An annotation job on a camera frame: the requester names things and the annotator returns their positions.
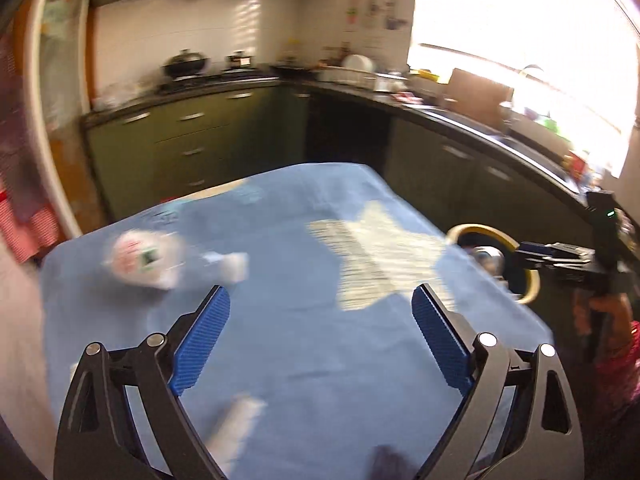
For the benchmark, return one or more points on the green kitchen cabinets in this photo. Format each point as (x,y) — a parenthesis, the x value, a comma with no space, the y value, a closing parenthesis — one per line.
(200,125)

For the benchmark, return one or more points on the clear plastic bottle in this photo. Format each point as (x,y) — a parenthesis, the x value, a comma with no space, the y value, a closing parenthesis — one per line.
(140,260)

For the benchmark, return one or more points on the frosted glass door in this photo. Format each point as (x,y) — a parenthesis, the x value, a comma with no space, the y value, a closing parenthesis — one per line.
(55,60)

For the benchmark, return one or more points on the wall poster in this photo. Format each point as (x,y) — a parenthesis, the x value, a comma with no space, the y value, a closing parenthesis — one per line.
(374,7)
(353,10)
(395,7)

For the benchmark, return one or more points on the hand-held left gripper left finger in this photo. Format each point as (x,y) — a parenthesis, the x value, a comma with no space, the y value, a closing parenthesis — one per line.
(200,345)

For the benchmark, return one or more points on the white plate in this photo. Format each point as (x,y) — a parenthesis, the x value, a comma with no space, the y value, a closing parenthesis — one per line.
(357,62)

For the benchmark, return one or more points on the blue star-print tablecloth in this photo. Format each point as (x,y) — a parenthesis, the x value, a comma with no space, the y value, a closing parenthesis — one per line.
(300,310)

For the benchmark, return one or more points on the dish rack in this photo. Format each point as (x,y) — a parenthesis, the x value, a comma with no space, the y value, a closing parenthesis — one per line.
(350,76)

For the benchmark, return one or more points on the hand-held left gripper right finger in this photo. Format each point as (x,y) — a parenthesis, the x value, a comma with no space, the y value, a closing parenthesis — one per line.
(442,340)

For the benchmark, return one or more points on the small cooking pot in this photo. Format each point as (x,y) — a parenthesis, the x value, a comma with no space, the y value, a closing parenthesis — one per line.
(240,59)

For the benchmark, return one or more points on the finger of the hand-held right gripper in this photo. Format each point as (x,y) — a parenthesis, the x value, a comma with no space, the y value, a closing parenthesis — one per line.
(530,262)
(532,249)

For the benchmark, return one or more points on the pink checked towel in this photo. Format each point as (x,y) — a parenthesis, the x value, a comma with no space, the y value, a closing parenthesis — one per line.
(30,230)

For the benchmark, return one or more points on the clear plastic bag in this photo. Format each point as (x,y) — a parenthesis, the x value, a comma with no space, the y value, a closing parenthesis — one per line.
(115,95)

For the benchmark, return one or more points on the purple striped towel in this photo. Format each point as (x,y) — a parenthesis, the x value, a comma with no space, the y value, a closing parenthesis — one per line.
(20,160)

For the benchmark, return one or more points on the black kitchen countertop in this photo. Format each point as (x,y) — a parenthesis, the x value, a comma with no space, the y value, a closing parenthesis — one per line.
(450,117)

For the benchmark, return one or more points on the person's right forearm pink sleeve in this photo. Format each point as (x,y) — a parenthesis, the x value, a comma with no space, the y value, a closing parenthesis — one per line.
(620,360)

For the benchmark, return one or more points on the black wok with lid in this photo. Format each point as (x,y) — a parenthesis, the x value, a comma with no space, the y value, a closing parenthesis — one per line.
(185,62)

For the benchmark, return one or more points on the person's right hand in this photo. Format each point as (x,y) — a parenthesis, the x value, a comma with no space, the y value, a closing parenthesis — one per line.
(617,312)

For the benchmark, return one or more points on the metal sink faucet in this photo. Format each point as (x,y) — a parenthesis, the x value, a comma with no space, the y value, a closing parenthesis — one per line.
(532,72)

